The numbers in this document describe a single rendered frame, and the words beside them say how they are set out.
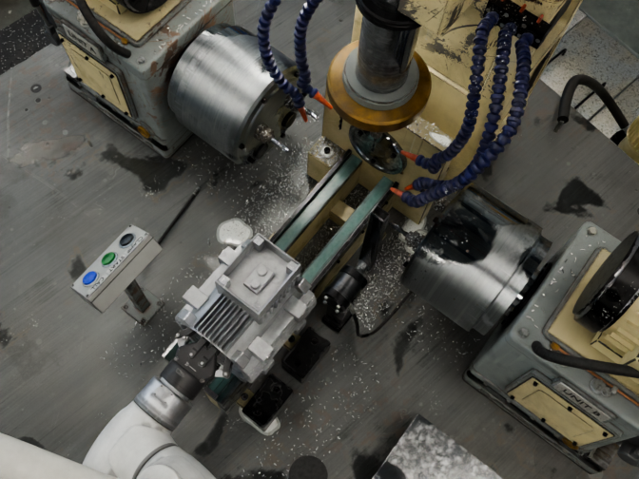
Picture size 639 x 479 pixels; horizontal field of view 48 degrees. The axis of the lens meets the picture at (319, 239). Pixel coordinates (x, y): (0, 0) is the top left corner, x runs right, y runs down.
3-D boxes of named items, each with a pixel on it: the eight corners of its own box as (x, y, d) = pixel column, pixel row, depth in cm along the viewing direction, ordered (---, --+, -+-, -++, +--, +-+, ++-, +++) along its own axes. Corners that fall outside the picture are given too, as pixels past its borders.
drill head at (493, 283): (425, 191, 162) (448, 135, 139) (581, 299, 154) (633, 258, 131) (359, 273, 154) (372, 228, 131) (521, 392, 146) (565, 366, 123)
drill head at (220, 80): (202, 38, 176) (189, -36, 152) (320, 120, 168) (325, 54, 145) (131, 106, 168) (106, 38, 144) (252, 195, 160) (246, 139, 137)
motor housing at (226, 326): (243, 261, 151) (240, 225, 134) (315, 316, 148) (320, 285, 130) (180, 334, 145) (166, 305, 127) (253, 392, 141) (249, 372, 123)
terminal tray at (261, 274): (258, 245, 136) (256, 231, 130) (301, 278, 134) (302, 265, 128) (216, 293, 132) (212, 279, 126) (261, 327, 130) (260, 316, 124)
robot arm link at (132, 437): (150, 407, 134) (195, 449, 127) (93, 475, 131) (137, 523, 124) (120, 389, 125) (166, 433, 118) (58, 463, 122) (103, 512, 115)
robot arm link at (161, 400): (127, 396, 123) (150, 369, 125) (141, 400, 132) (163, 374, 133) (167, 430, 122) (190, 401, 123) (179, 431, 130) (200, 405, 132)
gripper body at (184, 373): (188, 402, 124) (223, 359, 126) (152, 372, 125) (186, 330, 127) (197, 405, 131) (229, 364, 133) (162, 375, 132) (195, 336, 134)
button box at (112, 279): (145, 238, 146) (129, 221, 142) (164, 248, 141) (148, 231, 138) (85, 301, 140) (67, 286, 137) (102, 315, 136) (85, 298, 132)
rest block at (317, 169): (320, 157, 178) (322, 132, 167) (343, 172, 176) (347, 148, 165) (305, 174, 176) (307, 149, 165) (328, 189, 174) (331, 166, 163)
